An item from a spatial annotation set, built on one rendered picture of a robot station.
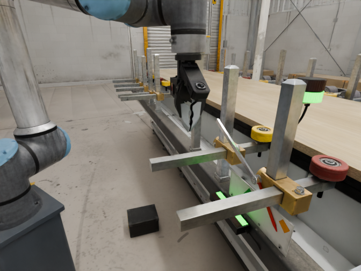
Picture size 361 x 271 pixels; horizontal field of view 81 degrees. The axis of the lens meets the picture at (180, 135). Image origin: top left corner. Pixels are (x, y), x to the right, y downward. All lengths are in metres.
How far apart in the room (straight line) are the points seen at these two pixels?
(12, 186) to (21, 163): 0.08
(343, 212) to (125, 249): 1.21
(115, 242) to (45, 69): 7.04
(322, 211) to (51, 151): 0.99
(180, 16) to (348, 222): 0.70
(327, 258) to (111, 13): 0.83
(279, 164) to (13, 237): 0.86
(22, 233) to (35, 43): 7.40
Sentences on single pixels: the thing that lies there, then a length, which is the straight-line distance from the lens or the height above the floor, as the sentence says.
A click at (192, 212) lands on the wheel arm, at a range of 0.47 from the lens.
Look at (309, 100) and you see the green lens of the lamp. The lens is 0.55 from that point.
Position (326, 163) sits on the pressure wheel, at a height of 0.90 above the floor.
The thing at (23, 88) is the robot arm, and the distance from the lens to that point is 0.96.
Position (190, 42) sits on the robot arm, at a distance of 0.55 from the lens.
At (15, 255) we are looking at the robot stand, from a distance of 1.02.
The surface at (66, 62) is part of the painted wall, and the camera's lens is 8.08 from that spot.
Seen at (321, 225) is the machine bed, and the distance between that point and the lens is 0.85.
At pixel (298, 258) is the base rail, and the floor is 0.70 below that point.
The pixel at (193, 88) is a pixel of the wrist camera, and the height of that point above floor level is 1.09.
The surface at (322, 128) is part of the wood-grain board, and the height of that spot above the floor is 0.90.
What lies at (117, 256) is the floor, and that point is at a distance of 1.54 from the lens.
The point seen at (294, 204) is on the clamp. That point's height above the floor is 0.85.
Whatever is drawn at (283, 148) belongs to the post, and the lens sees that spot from 0.56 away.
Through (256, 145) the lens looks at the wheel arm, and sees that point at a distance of 0.81.
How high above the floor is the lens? 1.18
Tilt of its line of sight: 22 degrees down
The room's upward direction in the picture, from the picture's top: straight up
